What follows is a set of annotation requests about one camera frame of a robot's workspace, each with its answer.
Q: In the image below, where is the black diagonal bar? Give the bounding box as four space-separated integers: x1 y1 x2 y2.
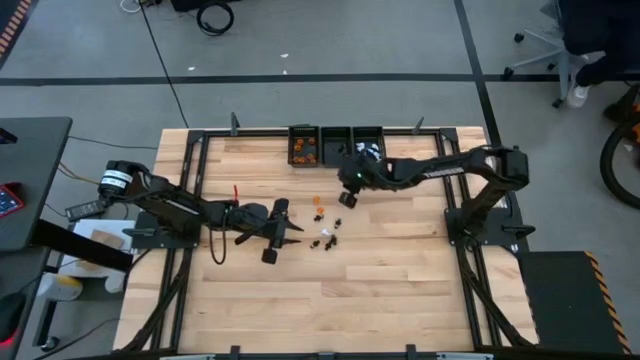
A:
29 218 135 274

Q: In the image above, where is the black coiled cable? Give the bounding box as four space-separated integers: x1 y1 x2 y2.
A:
196 1 236 37

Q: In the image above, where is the black desk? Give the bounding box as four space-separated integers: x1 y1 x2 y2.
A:
0 116 74 254

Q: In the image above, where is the white jug yellow cap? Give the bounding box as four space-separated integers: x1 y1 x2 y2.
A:
35 272 84 302

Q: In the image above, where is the black floor cable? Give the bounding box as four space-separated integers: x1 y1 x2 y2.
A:
137 0 190 129

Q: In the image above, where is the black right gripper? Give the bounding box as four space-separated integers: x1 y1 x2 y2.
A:
338 157 396 210

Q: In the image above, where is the black metal table frame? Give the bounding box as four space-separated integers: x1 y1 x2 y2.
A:
119 127 539 360

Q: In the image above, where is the office chair with white base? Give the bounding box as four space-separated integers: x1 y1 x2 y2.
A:
502 0 591 109

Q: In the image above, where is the black power adapter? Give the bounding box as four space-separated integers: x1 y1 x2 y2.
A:
64 198 109 223

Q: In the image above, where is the red framed tablet device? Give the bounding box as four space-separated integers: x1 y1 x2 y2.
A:
0 182 26 220

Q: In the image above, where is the hazard-striped floor mat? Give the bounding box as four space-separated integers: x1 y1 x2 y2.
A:
0 0 34 57

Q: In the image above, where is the black hazard-striped platform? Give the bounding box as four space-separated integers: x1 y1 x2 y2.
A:
517 249 634 357

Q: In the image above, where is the black left camera cable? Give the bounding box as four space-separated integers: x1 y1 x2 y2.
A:
208 227 229 265

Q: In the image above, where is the black computer mouse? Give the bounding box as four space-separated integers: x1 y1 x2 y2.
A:
0 292 27 347

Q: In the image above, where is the white box with cardboard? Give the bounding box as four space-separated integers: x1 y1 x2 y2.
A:
72 218 137 254

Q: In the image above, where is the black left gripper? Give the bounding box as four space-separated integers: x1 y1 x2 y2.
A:
234 197 305 265

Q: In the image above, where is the person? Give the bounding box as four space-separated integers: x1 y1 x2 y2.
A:
559 0 640 109

